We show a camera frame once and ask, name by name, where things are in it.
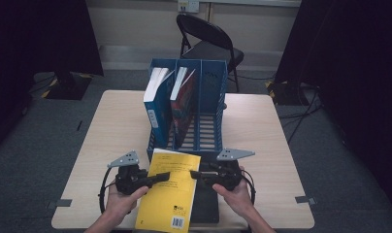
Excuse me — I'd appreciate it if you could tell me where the left hand-held gripper cable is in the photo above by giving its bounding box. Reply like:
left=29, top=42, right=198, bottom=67
left=98, top=166, right=120, bottom=215

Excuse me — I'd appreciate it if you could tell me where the hand-held gripper cable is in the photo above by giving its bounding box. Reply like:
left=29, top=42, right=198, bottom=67
left=98, top=166, right=120, bottom=215
left=241, top=168, right=257, bottom=207

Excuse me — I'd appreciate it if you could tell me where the thick blue book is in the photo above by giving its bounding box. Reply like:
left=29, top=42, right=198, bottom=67
left=143, top=66, right=176, bottom=149

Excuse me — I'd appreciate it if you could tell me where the person's left hand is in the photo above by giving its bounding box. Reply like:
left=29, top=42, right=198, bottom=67
left=105, top=184, right=149, bottom=224

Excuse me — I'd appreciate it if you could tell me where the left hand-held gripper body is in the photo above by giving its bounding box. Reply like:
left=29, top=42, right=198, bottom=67
left=107, top=150, right=149, bottom=196

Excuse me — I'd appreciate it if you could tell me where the blue plastic file rack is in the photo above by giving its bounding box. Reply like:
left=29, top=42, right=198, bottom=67
left=147, top=57, right=229, bottom=163

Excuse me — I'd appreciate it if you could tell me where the black folding chair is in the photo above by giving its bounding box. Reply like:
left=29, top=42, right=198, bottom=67
left=176, top=13, right=245, bottom=93

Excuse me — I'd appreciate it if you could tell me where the right hand-held gripper cable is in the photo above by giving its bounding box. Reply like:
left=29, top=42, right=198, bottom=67
left=241, top=168, right=257, bottom=207

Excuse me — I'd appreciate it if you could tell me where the white wall socket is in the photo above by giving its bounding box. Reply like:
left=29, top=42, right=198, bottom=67
left=178, top=0, right=200, bottom=14

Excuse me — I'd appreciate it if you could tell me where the black floor cable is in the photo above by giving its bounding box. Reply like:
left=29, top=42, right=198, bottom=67
left=278, top=86, right=324, bottom=144

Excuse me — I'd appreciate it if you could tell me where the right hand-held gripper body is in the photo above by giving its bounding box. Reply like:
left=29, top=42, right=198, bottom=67
left=212, top=148, right=256, bottom=191

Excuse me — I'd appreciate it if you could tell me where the red illustrated book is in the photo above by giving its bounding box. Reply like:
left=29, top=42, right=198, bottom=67
left=169, top=66, right=198, bottom=150

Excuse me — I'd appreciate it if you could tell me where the grey tape patch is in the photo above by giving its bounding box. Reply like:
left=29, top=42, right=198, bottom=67
left=294, top=195, right=317, bottom=207
left=47, top=198, right=73, bottom=210

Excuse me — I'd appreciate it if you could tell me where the person's right hand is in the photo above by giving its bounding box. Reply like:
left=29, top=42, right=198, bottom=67
left=212, top=166, right=255, bottom=217

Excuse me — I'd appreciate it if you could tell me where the yellow book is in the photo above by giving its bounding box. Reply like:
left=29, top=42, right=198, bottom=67
left=134, top=148, right=202, bottom=233

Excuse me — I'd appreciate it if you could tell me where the dark curtain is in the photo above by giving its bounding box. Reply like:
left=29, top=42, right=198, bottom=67
left=0, top=0, right=105, bottom=153
left=275, top=0, right=392, bottom=212

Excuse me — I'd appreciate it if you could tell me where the black stand base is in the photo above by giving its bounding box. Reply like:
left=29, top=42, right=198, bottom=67
left=40, top=71, right=94, bottom=101
left=265, top=79, right=314, bottom=106

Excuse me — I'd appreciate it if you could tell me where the black book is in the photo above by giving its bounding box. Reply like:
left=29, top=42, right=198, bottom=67
left=188, top=151, right=221, bottom=224

